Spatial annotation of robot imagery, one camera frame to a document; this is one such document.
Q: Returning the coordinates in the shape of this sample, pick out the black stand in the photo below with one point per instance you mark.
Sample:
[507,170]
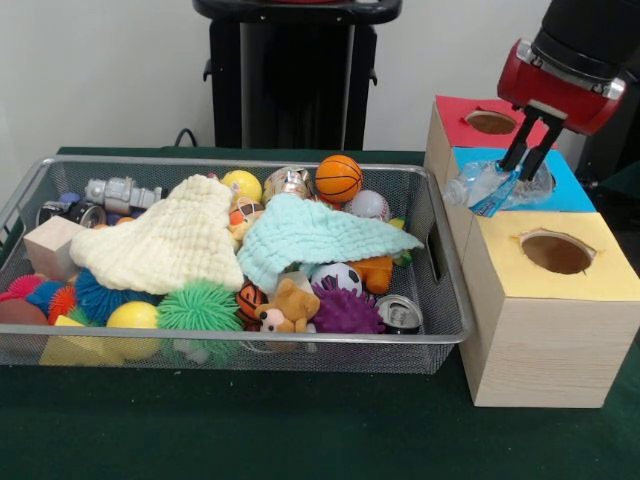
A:
[625,125]

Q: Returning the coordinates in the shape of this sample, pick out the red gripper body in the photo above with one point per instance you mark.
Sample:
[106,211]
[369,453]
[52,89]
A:
[555,92]

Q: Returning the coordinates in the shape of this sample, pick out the grey toy robot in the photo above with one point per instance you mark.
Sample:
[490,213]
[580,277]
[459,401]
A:
[117,195]

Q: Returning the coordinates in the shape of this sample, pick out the silver mesh bin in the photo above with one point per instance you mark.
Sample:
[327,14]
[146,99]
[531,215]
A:
[375,357]

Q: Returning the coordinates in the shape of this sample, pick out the dark green table cloth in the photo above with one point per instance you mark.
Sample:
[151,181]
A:
[300,430]

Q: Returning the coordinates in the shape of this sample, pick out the brown teddy bear plush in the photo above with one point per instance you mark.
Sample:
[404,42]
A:
[290,305]

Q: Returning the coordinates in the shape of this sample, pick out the toy soccer ball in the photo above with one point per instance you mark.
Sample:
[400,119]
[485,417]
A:
[337,277]

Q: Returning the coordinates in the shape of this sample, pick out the purple spiky ball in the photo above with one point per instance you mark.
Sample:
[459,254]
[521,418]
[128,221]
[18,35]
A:
[345,312]

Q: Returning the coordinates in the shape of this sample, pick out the yellow smooth ball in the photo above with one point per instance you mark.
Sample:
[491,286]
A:
[132,316]

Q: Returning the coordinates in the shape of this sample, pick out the white toy baseball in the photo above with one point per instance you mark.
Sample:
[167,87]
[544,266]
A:
[367,205]

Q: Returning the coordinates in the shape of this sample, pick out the silver drink can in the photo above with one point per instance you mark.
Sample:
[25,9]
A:
[400,315]

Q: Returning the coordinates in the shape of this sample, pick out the mint green knitted cloth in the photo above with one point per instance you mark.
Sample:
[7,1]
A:
[320,235]

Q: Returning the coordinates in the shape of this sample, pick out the wooden block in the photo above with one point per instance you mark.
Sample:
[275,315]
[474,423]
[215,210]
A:
[50,245]

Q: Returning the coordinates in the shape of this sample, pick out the blue koosh ball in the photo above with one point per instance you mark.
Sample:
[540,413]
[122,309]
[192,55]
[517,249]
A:
[100,297]

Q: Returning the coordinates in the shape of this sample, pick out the green koosh ball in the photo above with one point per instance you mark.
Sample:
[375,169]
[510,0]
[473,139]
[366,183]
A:
[200,307]

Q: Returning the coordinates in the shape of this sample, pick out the cream knitted cloth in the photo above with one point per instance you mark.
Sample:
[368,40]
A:
[165,245]

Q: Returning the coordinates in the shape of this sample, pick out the dark green side-table cloth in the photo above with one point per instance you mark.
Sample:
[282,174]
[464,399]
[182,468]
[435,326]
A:
[625,182]

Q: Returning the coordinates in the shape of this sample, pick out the wooden three-hole box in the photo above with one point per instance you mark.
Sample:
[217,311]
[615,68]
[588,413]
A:
[540,350]

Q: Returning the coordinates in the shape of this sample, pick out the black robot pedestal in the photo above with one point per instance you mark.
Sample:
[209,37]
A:
[280,75]

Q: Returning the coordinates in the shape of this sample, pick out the orange toy basketball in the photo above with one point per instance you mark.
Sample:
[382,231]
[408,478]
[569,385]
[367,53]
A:
[338,179]

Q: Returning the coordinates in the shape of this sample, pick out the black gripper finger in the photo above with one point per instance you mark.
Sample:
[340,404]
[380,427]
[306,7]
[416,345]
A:
[517,140]
[540,147]

